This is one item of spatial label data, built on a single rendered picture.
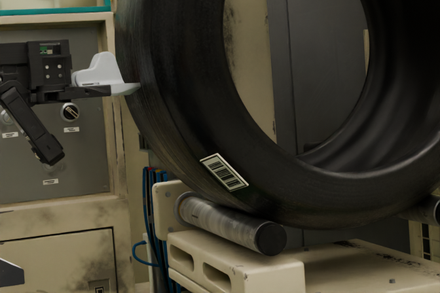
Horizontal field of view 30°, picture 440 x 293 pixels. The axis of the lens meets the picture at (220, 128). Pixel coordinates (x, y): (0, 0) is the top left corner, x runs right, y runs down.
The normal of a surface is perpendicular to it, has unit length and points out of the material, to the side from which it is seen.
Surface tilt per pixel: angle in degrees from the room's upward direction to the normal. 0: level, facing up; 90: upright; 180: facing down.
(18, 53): 90
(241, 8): 90
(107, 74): 90
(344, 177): 101
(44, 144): 91
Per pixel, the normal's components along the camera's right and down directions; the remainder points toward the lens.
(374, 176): 0.37, 0.21
